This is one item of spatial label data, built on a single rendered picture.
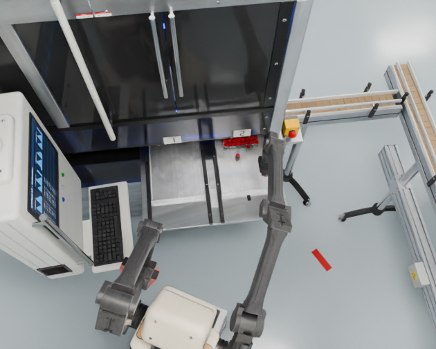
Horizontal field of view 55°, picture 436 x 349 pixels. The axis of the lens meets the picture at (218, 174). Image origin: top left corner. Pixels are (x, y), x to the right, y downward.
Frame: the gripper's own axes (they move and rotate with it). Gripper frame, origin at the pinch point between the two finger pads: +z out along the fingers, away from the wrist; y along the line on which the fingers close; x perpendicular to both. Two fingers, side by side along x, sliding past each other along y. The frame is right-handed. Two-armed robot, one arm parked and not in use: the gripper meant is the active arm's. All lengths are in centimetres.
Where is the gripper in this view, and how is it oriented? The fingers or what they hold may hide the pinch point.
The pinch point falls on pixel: (265, 175)
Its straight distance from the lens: 198.7
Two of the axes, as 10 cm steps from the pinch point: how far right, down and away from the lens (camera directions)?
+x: -9.9, 0.9, -0.4
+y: -1.0, -8.3, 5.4
